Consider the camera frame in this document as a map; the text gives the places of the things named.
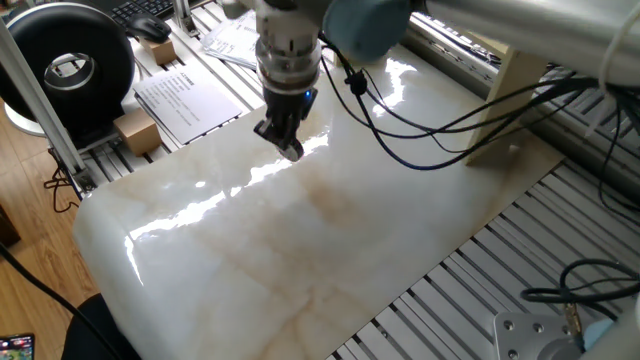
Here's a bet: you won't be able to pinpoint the small wooden block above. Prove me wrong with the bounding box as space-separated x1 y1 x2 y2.
139 36 178 67

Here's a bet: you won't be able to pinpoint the white marble pattern board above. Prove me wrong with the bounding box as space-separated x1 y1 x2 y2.
72 42 566 360

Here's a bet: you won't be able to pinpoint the black computer mouse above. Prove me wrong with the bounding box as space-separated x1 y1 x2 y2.
123 11 173 45

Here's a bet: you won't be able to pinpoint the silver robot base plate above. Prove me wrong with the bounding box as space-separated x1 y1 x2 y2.
493 311 587 360

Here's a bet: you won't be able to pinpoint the thick black floor cable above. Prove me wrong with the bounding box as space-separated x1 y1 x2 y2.
0 241 122 360

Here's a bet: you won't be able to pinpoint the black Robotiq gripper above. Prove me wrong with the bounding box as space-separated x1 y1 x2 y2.
252 84 320 153

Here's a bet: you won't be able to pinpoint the black keyboard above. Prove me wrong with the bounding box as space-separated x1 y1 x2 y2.
106 0 177 29

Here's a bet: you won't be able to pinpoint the cream wooden shelf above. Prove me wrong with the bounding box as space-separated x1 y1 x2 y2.
464 29 551 167

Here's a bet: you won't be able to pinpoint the smartphone with lit screen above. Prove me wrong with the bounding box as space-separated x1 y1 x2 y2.
0 333 37 360

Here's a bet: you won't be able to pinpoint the short metal stand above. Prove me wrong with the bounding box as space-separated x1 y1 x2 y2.
171 0 202 39

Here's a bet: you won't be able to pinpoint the single printed paper sheet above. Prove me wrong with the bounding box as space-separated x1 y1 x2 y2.
132 63 245 147

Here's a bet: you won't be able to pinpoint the tangled black floor wires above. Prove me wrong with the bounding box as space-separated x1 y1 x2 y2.
43 148 82 214

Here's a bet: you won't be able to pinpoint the large wooden block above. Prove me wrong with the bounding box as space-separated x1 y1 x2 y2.
112 106 164 158

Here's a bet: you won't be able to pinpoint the black round fan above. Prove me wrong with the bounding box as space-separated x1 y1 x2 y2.
0 1 138 147

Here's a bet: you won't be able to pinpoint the aluminium frame post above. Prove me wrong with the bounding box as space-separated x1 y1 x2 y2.
0 19 98 195

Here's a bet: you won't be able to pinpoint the stack of printed papers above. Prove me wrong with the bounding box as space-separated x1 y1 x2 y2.
201 8 262 71

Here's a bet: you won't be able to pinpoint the yellow cable connector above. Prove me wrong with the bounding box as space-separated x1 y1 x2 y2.
563 301 584 337

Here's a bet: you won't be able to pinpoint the thick black gripper cable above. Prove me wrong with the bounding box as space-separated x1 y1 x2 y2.
318 33 640 172

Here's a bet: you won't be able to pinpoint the dark brown furniture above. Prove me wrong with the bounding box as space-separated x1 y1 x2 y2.
0 203 22 249

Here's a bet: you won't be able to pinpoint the thin black cable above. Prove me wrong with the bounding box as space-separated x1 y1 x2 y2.
596 84 640 227

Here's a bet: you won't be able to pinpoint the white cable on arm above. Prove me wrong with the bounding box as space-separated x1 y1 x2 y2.
583 0 640 139

